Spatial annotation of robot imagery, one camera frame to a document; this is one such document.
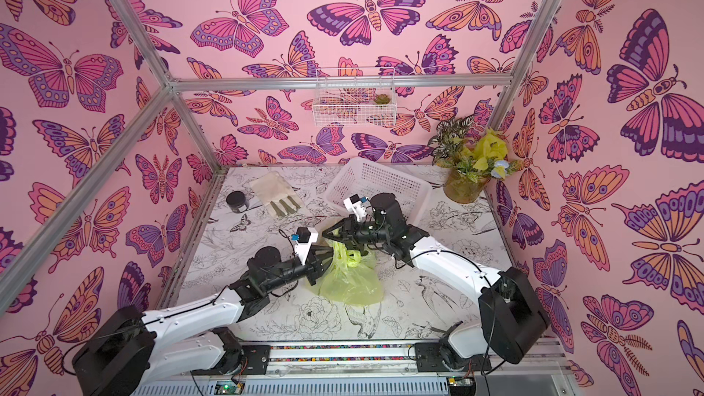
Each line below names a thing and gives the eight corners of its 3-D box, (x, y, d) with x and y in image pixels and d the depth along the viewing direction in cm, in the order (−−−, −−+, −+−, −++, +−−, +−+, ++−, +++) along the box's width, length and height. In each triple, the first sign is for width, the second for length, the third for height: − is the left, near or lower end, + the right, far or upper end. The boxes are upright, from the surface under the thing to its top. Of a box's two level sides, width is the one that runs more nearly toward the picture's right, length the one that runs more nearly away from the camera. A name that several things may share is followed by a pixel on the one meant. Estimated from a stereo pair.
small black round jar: (229, 214, 107) (223, 205, 103) (234, 200, 112) (228, 191, 107) (244, 214, 107) (239, 205, 103) (249, 199, 112) (244, 191, 107)
